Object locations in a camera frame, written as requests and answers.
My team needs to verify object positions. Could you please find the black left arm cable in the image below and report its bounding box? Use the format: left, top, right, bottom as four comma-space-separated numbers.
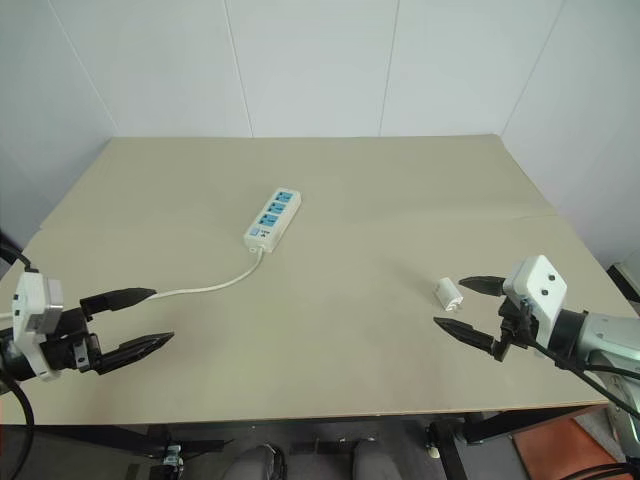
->
0, 227, 41, 480

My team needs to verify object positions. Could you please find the orange floor mat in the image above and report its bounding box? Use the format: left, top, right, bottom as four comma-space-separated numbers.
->
511, 416, 630, 480

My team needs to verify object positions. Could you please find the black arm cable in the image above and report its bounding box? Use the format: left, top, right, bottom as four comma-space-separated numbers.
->
532, 342, 640, 419
0, 227, 41, 480

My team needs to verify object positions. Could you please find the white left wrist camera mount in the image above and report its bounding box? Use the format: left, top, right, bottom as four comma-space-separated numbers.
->
10, 271, 65, 382

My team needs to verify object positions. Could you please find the white plug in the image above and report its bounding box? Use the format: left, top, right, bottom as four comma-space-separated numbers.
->
433, 275, 467, 314

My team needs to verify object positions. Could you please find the white power cable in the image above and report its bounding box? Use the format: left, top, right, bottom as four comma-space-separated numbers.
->
0, 247, 267, 321

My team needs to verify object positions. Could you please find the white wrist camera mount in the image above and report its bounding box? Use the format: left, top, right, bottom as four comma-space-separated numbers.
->
10, 271, 65, 382
501, 254, 569, 352

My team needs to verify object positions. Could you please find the black table frame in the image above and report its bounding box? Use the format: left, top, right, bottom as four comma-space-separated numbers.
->
0, 403, 610, 480

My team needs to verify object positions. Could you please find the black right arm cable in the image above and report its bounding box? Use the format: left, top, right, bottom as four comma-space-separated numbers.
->
532, 342, 640, 419

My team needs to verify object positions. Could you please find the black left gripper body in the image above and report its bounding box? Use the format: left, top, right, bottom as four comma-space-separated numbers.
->
38, 305, 103, 376

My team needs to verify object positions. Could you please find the white power strip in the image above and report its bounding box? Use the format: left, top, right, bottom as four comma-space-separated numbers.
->
243, 186, 304, 253

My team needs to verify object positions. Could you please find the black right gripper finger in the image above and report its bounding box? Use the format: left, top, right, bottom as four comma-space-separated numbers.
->
432, 316, 512, 361
457, 274, 510, 298

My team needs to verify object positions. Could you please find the dark grey rounded shape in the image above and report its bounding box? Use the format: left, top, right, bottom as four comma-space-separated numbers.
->
233, 442, 290, 480

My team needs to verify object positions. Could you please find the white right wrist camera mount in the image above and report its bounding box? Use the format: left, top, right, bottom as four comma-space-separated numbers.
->
501, 254, 569, 352

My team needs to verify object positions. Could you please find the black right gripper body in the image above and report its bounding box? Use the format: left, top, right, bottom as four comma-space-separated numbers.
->
497, 296, 540, 350

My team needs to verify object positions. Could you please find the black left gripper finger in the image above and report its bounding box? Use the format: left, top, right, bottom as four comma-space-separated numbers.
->
78, 287, 158, 322
96, 330, 176, 376

